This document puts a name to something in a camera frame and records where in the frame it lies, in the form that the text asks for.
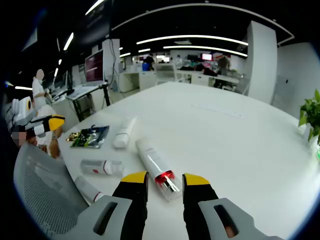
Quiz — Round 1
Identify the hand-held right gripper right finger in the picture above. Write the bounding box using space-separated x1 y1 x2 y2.
182 172 284 240

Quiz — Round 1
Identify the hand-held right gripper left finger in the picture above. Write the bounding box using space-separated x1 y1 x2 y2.
53 171 150 240

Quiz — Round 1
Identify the gold skincare sachet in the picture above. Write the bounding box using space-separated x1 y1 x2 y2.
65 131 82 142

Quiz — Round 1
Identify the green black skincare sachet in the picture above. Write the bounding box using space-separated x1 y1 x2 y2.
70 124 110 149

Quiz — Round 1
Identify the white tube clear red cap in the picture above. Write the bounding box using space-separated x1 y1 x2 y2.
135 137 184 202

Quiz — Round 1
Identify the clear bottle white cap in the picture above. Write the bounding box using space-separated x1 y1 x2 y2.
80 158 125 177

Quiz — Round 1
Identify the white tube red band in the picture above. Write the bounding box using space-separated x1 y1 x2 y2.
74 175 105 204

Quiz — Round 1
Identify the plain white skincare tube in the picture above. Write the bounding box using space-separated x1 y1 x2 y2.
112 116 138 150

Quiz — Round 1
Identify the large computer monitor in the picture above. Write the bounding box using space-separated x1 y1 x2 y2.
84 49 105 84

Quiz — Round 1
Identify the green potted plant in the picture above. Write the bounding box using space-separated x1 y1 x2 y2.
298 89 320 146

